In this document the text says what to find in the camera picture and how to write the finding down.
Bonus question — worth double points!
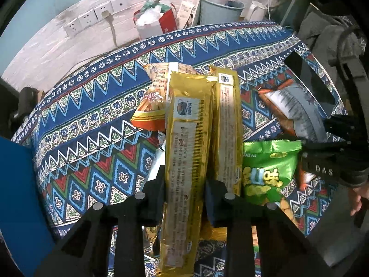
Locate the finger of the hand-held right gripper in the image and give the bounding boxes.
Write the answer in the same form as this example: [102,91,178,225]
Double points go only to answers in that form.
[323,114,355,135]
[300,138,351,154]

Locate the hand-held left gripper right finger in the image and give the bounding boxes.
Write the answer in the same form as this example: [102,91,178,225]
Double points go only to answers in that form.
[205,178,327,277]

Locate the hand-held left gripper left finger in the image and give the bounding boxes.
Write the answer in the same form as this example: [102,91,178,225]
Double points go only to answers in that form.
[35,164,167,277]

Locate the long gold biscuit packet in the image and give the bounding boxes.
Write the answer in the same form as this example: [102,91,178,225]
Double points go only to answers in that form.
[208,65,243,198]
[155,70,219,277]

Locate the blue-edged cardboard box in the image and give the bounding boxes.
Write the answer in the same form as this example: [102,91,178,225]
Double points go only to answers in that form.
[0,136,56,277]

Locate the person's right hand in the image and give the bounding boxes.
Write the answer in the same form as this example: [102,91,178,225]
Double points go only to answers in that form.
[348,185,369,217]

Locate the biscuit print snack packet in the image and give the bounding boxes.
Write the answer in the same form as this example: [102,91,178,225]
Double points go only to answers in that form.
[279,199,298,227]

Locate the black chair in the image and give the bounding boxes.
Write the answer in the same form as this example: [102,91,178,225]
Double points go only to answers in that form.
[328,23,369,116]

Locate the green snack bag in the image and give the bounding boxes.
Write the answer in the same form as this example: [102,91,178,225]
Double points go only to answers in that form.
[241,139,303,206]

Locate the blue patterned tablecloth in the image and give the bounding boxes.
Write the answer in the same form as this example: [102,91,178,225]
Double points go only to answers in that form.
[11,20,348,277]

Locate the orange gold nut snack bag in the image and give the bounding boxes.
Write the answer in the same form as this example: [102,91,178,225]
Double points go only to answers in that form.
[131,62,200,131]

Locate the green pole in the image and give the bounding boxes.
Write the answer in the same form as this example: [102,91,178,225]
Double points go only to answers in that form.
[279,0,299,27]

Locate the white electric kettle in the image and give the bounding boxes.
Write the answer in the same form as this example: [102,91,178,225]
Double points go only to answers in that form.
[244,0,269,22]

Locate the black spotlight device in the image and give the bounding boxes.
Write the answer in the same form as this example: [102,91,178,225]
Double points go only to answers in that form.
[9,87,40,128]

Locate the light blue trash bin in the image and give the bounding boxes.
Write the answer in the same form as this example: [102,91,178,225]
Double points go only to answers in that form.
[198,0,246,27]

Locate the red white paper bag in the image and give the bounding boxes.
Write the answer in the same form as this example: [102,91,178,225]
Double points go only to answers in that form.
[133,1,178,40]

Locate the white brown paper bag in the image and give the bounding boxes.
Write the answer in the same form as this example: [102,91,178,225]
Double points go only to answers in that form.
[175,0,201,30]

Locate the grey plug with cable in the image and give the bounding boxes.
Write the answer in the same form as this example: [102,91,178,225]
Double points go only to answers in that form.
[100,10,119,49]

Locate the white wall socket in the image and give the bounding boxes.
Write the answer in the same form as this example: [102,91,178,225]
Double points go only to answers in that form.
[77,10,98,30]
[63,20,80,37]
[111,0,131,11]
[93,2,113,21]

